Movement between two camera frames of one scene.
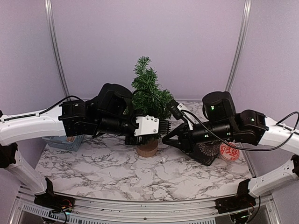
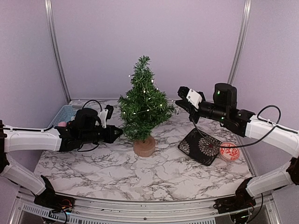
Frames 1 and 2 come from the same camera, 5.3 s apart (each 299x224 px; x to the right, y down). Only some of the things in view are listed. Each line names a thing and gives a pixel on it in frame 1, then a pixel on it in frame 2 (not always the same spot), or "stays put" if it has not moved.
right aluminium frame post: (239, 46) stays put
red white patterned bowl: (228, 152) stays put
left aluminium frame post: (61, 71) stays put
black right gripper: (186, 142) to (189, 108)
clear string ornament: (163, 159) to (134, 106)
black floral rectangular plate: (205, 152) stays put
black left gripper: (141, 141) to (110, 138)
